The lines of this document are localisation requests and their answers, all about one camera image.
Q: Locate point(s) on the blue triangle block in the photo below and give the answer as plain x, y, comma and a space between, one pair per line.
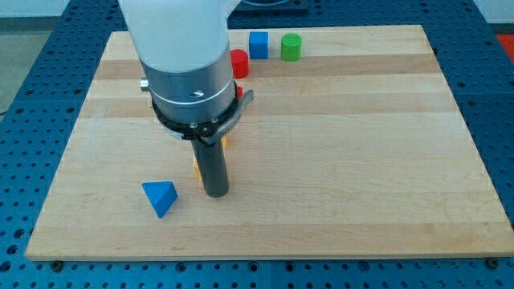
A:
161, 195

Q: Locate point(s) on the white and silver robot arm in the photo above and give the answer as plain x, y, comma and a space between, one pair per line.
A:
184, 48

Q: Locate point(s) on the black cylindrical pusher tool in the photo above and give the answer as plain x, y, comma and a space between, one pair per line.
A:
212, 167

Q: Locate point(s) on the small red block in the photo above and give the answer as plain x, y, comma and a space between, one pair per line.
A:
239, 92

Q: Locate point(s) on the red cylinder block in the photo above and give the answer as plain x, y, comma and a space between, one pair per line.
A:
240, 63

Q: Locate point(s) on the wooden board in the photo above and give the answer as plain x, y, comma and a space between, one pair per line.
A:
357, 150

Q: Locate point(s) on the blue cube block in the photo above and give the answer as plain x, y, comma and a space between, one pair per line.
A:
258, 44

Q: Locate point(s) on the green cylinder block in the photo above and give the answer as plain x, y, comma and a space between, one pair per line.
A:
290, 47

